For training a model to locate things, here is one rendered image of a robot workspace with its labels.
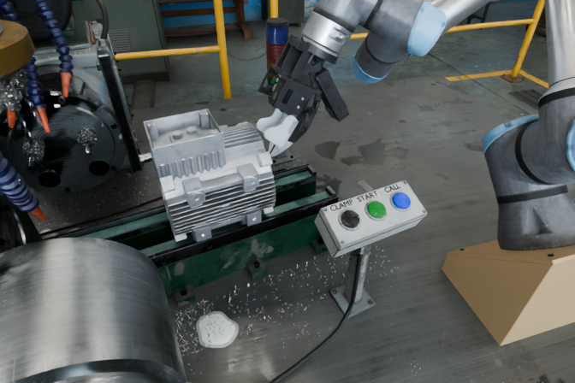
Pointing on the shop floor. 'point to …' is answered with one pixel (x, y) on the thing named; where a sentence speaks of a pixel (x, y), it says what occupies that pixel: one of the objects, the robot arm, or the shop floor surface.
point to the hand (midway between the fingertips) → (276, 150)
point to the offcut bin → (286, 0)
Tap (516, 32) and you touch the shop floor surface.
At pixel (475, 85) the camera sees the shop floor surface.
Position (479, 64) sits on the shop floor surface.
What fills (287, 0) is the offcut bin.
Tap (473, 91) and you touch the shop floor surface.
